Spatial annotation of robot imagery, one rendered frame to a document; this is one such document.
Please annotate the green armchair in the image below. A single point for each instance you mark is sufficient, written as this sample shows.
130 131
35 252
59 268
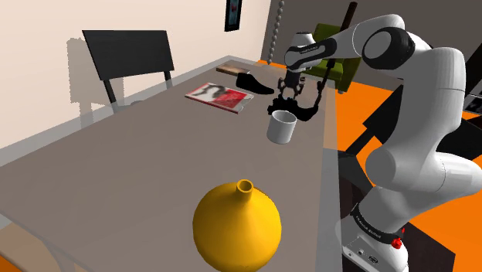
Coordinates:
339 69

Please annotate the grey bead column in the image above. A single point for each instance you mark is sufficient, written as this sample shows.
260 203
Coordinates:
275 32

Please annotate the dark framed wall picture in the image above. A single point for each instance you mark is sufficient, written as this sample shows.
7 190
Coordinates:
232 15

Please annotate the grey table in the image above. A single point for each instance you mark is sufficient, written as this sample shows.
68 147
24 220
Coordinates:
150 150

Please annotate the black chair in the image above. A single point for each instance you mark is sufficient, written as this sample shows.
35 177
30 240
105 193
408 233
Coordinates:
128 56

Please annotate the brown book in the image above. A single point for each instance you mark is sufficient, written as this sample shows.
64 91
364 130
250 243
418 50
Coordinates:
231 69

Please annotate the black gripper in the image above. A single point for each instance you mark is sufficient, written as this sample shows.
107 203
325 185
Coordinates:
293 82

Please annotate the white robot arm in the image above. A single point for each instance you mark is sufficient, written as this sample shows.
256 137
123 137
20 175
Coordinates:
425 113

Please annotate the black shoe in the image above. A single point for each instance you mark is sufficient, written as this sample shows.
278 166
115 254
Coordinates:
253 84

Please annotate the red and white magazine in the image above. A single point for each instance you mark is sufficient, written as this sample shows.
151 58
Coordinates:
222 98

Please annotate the white cup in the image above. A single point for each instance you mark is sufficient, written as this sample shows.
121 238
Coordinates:
280 128

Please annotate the yellow round vase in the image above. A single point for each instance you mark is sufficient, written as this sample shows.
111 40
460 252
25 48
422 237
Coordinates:
237 229

